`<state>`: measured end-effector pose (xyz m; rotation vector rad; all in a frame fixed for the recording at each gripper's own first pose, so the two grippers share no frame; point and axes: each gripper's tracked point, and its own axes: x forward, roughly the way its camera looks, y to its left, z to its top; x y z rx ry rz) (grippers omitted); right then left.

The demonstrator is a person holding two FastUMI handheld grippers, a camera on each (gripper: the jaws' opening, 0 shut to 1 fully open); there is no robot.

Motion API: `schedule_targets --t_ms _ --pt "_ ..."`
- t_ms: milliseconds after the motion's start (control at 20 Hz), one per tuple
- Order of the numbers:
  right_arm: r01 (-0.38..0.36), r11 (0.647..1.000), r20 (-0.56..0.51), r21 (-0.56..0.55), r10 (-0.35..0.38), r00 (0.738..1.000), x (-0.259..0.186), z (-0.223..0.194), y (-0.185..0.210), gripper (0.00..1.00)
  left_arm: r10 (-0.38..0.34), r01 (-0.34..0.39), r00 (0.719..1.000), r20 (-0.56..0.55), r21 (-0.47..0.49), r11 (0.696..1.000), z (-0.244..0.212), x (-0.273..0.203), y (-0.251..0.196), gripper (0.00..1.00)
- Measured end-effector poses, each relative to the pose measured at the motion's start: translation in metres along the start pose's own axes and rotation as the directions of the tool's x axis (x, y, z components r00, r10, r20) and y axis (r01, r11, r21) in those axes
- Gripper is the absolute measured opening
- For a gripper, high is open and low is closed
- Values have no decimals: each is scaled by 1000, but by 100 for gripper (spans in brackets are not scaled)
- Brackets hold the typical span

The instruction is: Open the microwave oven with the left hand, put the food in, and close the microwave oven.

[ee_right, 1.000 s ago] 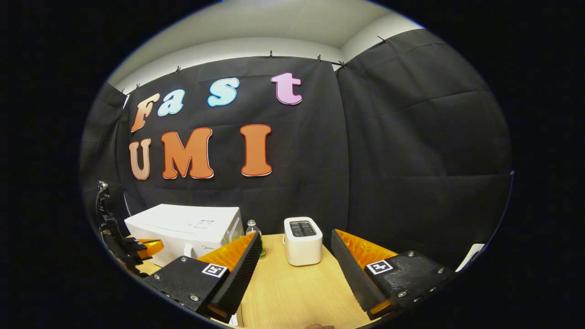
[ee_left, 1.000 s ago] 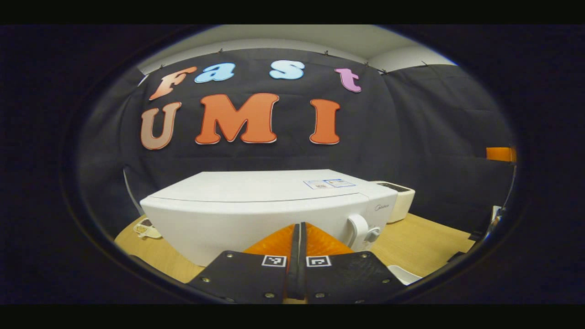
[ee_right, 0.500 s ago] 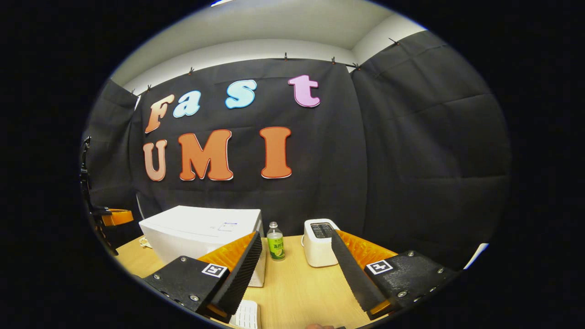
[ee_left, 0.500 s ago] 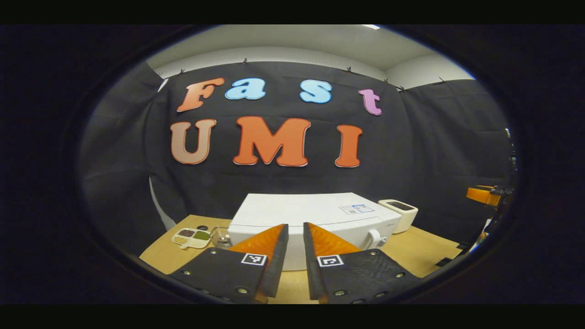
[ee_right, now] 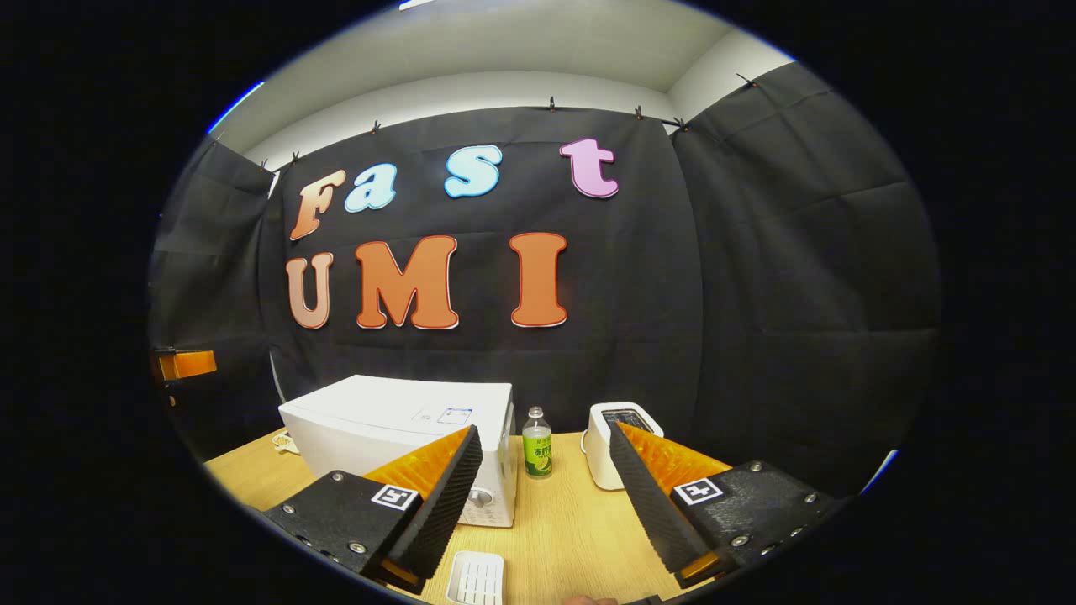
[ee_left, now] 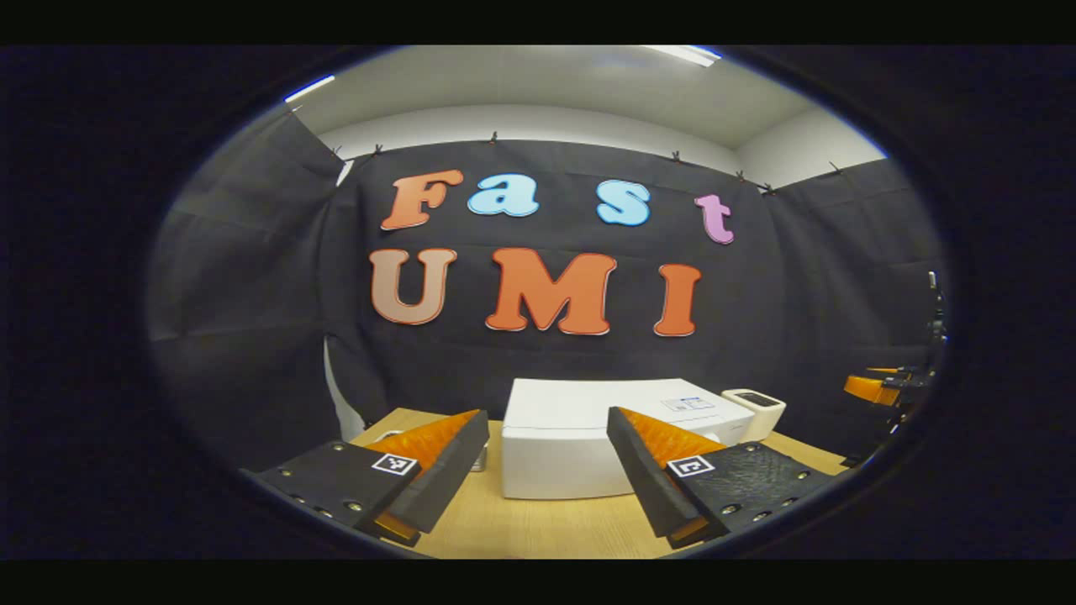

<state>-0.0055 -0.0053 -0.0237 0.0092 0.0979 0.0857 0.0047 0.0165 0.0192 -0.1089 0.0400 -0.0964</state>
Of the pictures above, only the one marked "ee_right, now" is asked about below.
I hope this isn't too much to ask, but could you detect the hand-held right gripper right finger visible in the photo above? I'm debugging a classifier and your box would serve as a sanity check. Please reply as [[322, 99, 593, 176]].
[[607, 422, 843, 592]]

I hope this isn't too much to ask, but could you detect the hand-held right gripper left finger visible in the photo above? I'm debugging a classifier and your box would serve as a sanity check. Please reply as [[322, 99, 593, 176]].
[[262, 424, 484, 593]]

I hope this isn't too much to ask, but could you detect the white microwave oven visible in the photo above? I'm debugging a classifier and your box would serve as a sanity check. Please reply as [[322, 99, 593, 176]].
[[278, 375, 518, 529]]

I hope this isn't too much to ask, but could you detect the white toaster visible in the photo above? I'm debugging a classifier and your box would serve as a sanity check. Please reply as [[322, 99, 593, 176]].
[[582, 402, 665, 491]]

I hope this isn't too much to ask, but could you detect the white rectangular dish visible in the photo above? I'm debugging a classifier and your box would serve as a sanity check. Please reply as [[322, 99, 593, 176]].
[[446, 550, 505, 605]]

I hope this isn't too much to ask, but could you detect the green label drink bottle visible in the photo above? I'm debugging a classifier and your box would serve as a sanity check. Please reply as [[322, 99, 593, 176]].
[[522, 407, 554, 481]]

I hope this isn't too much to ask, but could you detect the black backdrop cloth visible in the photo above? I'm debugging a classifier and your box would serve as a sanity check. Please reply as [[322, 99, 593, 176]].
[[147, 60, 942, 497]]

